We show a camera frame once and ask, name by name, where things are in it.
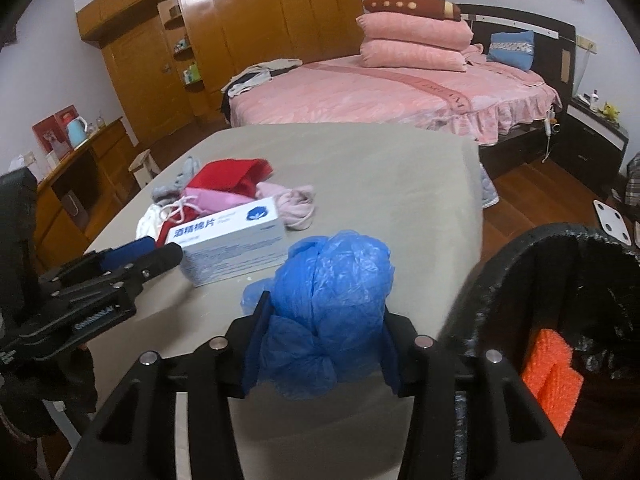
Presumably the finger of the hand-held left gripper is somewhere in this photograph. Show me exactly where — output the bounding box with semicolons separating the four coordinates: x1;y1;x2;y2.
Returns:
50;241;185;322
37;236;157;292

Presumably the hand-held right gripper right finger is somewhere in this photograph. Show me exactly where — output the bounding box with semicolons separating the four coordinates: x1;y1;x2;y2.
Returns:
381;310;585;480

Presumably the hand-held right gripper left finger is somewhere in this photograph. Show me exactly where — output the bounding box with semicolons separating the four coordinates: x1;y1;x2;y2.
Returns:
57;291;275;480

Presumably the white cloth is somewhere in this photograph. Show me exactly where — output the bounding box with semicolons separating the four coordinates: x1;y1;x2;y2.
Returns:
136;204;176;248

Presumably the white cardboard box blue print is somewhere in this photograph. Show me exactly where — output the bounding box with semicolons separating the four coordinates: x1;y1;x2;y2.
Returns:
165;197;288;287

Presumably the bright pink cloth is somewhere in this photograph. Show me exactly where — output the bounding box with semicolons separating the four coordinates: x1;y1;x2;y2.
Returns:
180;187;251;213

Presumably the blue plastic bag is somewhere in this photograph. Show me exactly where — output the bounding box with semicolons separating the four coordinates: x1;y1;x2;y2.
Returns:
241;230;396;401

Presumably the red cloth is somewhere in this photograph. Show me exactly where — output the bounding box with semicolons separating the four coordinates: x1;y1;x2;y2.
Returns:
186;158;273;196

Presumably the pale pink cloth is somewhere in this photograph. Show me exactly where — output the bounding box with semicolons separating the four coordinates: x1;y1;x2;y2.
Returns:
256;182;317;232

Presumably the trash bin with black bag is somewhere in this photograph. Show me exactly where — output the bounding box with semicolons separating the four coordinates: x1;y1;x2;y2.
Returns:
440;223;640;480

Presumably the grey cloth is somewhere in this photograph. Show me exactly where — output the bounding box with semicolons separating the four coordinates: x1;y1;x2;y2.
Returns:
151;156;202;206

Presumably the white stool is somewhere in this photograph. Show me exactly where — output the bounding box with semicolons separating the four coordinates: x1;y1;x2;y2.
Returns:
129;149;160;188

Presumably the wooden sideboard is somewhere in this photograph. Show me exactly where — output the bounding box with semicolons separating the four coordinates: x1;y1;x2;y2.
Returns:
30;116;141;271

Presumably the red box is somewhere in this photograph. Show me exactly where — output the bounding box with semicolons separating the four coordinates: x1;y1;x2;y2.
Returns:
32;105;81;158

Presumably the light blue kettle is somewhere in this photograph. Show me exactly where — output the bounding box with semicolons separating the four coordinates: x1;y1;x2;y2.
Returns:
65;115;91;150

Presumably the orange foam piece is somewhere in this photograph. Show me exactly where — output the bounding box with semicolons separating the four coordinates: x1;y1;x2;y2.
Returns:
521;329;585;436

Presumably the pile of clothes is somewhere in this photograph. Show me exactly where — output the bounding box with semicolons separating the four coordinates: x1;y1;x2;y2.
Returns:
221;58;305;98

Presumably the grey quilted blanket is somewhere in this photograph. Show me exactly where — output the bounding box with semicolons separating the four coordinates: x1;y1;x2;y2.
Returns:
479;160;500;209

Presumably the bed with pink bedspread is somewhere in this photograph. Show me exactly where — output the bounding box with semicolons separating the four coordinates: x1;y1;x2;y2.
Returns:
222;55;563;181

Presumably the wooden wardrobe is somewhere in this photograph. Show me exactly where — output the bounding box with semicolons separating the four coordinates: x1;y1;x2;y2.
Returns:
75;0;365;133

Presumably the white bathroom scale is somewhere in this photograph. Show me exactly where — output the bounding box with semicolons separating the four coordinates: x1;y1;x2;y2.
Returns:
593;199;632;246

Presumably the dark nightstand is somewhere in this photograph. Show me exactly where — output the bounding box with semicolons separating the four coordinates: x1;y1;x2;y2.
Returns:
550;96;630;201

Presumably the plaid jacket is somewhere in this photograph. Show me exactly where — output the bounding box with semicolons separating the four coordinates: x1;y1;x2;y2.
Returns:
625;152;640;206

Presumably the folded pink quilt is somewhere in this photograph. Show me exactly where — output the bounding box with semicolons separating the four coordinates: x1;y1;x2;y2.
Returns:
356;12;474;52
359;40;471;72

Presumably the blue cushion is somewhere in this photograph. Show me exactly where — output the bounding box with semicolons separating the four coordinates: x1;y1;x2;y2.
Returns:
487;31;535;72

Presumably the brown dotted bolster pillow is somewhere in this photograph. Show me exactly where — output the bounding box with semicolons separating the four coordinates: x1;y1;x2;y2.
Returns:
363;0;462;22

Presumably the dark headboard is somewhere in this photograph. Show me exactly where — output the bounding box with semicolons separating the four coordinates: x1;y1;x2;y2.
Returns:
457;4;577;98

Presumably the white corded controller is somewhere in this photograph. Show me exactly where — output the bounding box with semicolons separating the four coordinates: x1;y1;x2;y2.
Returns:
544;107;560;163

